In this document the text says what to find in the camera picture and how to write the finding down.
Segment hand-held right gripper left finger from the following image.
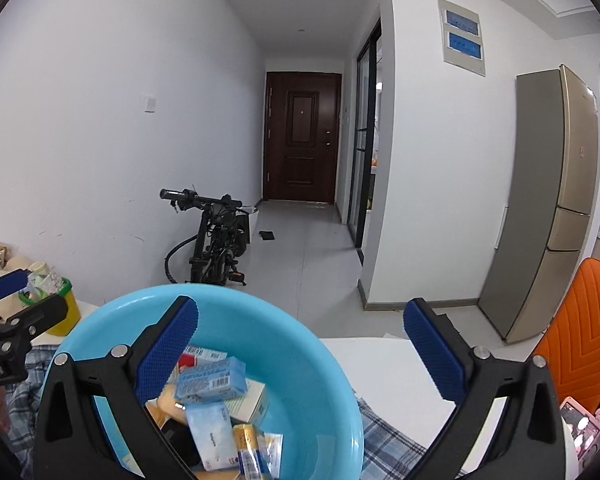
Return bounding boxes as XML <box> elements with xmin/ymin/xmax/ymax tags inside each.
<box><xmin>34</xmin><ymin>295</ymin><xmax>200</xmax><ymax>480</ymax></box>

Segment grey gold refrigerator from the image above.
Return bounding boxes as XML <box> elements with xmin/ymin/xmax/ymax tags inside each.
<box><xmin>479</xmin><ymin>63</ymin><xmax>600</xmax><ymax>345</ymax></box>

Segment blue plaid cloth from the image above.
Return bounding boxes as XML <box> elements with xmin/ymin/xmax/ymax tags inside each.
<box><xmin>4</xmin><ymin>344</ymin><xmax>462</xmax><ymax>480</ymax></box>

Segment blue plastic basin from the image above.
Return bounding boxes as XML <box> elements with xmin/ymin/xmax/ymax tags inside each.
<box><xmin>44</xmin><ymin>282</ymin><xmax>365</xmax><ymax>480</ymax></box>

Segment black folding bicycle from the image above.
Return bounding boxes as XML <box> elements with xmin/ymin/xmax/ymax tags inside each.
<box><xmin>159</xmin><ymin>187</ymin><xmax>259</xmax><ymax>289</ymax></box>

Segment black framed glass sliding door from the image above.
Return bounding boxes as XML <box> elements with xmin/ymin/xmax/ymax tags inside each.
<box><xmin>347</xmin><ymin>17</ymin><xmax>383</xmax><ymax>264</ymax></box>

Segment pink phone case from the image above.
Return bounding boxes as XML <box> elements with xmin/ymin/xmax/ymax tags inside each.
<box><xmin>559</xmin><ymin>395</ymin><xmax>600</xmax><ymax>454</ymax></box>

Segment white wall panel blue windows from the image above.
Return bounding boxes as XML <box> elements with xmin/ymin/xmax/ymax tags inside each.
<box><xmin>437</xmin><ymin>0</ymin><xmax>487</xmax><ymax>77</ymax></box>

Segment white flat packet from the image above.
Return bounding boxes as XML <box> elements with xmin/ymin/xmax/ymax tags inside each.
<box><xmin>257</xmin><ymin>432</ymin><xmax>284</xmax><ymax>479</ymax></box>

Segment red white cigarette box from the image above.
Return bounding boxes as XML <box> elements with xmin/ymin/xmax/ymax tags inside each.
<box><xmin>177</xmin><ymin>344</ymin><xmax>229</xmax><ymax>372</ymax></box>

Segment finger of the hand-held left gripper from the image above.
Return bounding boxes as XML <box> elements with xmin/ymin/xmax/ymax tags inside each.
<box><xmin>0</xmin><ymin>268</ymin><xmax>32</xmax><ymax>307</ymax></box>
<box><xmin>0</xmin><ymin>293</ymin><xmax>69</xmax><ymax>348</ymax></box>

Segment black small item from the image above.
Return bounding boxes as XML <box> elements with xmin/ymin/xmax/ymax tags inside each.
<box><xmin>159</xmin><ymin>419</ymin><xmax>202</xmax><ymax>469</ymax></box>

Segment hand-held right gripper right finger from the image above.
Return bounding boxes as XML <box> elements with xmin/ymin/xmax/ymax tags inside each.
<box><xmin>402</xmin><ymin>297</ymin><xmax>567</xmax><ymax>480</ymax></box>

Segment light blue white box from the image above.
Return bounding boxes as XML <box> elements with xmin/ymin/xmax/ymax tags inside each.
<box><xmin>184</xmin><ymin>400</ymin><xmax>239</xmax><ymax>472</ymax></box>

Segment gold blue cigarette box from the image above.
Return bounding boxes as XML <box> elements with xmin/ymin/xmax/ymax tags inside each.
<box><xmin>232</xmin><ymin>423</ymin><xmax>274</xmax><ymax>479</ymax></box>

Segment orange chair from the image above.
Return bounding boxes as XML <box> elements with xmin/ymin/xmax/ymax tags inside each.
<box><xmin>532</xmin><ymin>257</ymin><xmax>600</xmax><ymax>414</ymax></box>

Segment dark brown door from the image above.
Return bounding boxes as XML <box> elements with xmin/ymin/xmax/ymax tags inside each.
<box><xmin>263</xmin><ymin>71</ymin><xmax>343</xmax><ymax>206</ymax></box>

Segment yellow bin with green rim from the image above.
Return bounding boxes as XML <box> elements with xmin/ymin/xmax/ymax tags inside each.
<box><xmin>19</xmin><ymin>277</ymin><xmax>82</xmax><ymax>337</ymax></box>

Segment light blue pack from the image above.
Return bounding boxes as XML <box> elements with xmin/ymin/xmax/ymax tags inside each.
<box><xmin>173</xmin><ymin>357</ymin><xmax>247</xmax><ymax>405</ymax></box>

